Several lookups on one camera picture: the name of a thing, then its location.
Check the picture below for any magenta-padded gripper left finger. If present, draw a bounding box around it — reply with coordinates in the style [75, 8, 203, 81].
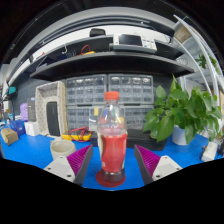
[43, 144, 94, 187]

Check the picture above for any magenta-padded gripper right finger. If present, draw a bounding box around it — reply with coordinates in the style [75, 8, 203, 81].
[133, 144, 184, 186]

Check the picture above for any clear bottle with red label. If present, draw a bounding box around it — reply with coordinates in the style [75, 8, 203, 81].
[97, 90, 128, 184]

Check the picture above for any grey and white mug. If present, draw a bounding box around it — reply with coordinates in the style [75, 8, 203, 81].
[49, 138, 78, 161]

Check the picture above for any yellow multimeter with red leads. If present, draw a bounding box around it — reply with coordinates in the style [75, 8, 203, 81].
[60, 126, 93, 143]

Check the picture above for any flat round red coaster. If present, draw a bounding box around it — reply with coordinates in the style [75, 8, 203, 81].
[95, 169, 127, 188]

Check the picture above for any white power adapter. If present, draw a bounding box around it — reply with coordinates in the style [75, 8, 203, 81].
[200, 141, 219, 163]

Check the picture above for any small white box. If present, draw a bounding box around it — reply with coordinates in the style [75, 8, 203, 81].
[23, 120, 40, 137]

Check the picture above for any black rectangular speaker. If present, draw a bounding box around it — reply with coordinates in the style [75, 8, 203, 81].
[45, 101, 61, 137]

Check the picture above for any grey small-parts drawer cabinet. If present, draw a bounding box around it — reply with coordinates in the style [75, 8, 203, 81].
[65, 105, 101, 133]
[64, 74, 108, 107]
[108, 73, 155, 105]
[123, 103, 153, 130]

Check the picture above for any blue box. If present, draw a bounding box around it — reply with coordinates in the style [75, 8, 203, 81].
[9, 119, 27, 136]

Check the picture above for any brown cardboard box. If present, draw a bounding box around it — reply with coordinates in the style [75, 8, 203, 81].
[0, 127, 20, 146]

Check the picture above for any black stand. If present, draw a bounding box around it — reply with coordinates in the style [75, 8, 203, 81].
[216, 133, 224, 156]

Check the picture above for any green potted plant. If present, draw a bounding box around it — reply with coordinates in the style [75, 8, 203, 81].
[142, 74, 224, 146]

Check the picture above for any dark grey box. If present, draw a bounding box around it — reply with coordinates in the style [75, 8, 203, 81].
[27, 97, 37, 123]

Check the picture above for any purple container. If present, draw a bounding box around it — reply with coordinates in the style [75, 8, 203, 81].
[19, 102, 29, 122]

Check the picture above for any white perforated tray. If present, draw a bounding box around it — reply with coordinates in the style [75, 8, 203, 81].
[34, 80, 69, 138]

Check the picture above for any black workbench shelf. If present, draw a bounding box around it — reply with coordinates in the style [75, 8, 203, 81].
[29, 33, 195, 82]

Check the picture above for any white shelf unit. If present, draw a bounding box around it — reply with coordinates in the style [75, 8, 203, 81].
[173, 14, 224, 111]

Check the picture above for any white oscilloscope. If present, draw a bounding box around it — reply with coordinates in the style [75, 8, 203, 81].
[109, 33, 158, 54]

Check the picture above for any small black device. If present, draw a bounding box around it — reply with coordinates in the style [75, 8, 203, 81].
[89, 28, 107, 38]

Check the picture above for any yellow tool with red cable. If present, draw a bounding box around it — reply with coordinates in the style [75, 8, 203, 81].
[79, 44, 97, 56]

